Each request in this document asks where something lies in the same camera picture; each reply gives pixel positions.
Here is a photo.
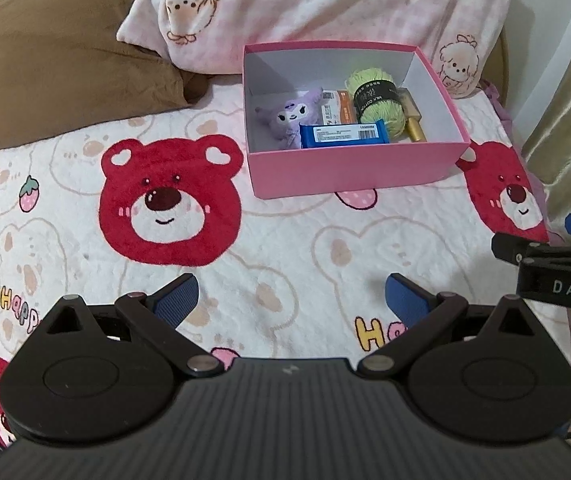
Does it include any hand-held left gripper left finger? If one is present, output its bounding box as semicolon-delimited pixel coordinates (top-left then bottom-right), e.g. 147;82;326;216
30;273;226;376

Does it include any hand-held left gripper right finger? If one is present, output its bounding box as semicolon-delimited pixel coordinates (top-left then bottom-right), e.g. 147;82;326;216
354;273;543;376

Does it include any pink cardboard box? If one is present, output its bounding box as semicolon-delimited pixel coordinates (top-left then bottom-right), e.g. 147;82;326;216
242;40;471;200

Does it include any gold foundation bottle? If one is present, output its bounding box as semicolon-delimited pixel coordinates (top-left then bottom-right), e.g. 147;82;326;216
396;87;427;143

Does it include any blue wet wipes pack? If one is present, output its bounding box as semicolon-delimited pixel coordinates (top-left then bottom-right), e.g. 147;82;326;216
299;122;391;150

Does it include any green yarn ball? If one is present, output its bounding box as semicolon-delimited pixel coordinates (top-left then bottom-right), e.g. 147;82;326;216
344;67;406;142

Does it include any clear plastic case orange label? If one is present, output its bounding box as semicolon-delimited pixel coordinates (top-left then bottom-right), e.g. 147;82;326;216
315;89;356;126

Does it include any purple plush toy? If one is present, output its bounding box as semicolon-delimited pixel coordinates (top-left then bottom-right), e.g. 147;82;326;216
254;87;325;151

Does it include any beige curtain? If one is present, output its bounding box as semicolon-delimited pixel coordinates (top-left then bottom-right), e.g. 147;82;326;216
515;0;571;201

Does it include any red bear printed blanket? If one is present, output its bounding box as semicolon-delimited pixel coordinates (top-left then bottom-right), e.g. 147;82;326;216
0;77;571;466

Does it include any brown bed headboard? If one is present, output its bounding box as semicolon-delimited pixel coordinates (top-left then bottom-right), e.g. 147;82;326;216
498;20;513;106

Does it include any brown pillow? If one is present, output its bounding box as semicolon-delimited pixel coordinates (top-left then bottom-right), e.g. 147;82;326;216
0;0;214;153

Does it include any pink printed pillow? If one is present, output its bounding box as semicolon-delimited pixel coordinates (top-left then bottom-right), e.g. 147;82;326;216
117;0;513;99

